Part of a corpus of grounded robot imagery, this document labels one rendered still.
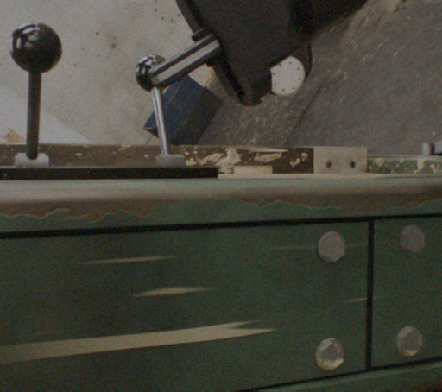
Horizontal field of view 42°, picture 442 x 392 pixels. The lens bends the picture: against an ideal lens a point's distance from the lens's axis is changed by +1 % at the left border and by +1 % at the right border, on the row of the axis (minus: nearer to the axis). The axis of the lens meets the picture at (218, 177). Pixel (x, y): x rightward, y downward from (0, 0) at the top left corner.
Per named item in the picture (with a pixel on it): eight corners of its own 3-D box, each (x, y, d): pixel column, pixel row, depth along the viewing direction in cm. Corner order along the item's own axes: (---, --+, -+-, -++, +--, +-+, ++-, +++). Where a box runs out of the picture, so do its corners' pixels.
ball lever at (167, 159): (197, 167, 51) (174, 47, 57) (155, 167, 50) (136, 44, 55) (185, 186, 54) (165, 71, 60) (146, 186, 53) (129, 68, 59)
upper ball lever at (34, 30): (56, 189, 48) (66, 34, 41) (8, 190, 46) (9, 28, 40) (52, 166, 51) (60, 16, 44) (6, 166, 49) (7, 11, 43)
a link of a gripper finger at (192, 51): (149, 82, 49) (206, 47, 51) (160, 78, 46) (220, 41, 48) (139, 66, 49) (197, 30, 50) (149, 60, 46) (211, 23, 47)
